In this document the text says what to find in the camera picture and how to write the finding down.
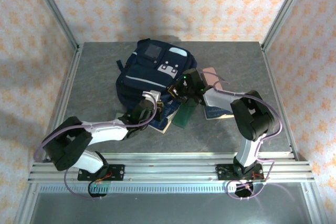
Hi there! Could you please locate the aluminium mounting rail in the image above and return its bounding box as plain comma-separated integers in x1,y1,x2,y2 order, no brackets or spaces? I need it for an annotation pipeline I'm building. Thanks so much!
27,152,315,184

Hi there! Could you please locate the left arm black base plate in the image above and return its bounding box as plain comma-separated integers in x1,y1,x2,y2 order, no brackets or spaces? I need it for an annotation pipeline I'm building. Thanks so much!
77,164,125,182

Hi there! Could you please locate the navy blue backpack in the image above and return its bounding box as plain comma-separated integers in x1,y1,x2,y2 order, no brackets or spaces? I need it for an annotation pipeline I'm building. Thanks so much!
115,39,198,113

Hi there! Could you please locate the slotted grey cable duct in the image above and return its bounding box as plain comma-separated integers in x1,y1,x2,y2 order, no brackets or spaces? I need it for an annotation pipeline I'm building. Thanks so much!
34,183,309,195

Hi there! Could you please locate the blue notebook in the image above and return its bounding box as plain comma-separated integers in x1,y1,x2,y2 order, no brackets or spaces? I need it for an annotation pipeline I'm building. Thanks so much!
149,100,182,134
204,104,235,121

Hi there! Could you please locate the grey metal panel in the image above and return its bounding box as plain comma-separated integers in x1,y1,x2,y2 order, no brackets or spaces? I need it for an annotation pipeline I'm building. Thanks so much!
25,192,320,224

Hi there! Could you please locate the pink pencil case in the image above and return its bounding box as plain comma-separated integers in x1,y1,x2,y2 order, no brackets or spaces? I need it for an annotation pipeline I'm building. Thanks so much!
201,67,224,91

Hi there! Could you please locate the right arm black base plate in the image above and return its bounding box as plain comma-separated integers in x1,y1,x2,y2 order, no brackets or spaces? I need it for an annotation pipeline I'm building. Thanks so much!
216,163,264,183

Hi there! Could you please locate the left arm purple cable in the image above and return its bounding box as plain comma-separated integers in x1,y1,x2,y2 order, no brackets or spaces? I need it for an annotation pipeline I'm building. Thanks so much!
35,91,160,201

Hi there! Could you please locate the dark green pencil case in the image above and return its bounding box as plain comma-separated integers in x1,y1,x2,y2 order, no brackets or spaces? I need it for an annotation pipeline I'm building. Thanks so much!
172,102,197,130

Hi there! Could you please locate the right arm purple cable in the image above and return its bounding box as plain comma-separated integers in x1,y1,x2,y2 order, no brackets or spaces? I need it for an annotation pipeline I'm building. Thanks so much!
201,70,284,201

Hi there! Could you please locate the aluminium table side rail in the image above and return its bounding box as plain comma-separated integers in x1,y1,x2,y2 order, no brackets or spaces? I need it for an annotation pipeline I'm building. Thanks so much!
43,45,85,162
259,42,300,162

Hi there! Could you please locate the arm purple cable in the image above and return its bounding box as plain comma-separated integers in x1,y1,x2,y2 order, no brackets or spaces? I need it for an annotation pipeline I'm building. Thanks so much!
35,91,160,201
201,70,284,201

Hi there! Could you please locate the aluminium frame post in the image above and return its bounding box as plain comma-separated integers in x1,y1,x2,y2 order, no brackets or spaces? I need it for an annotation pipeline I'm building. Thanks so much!
28,0,81,51
261,0,313,51

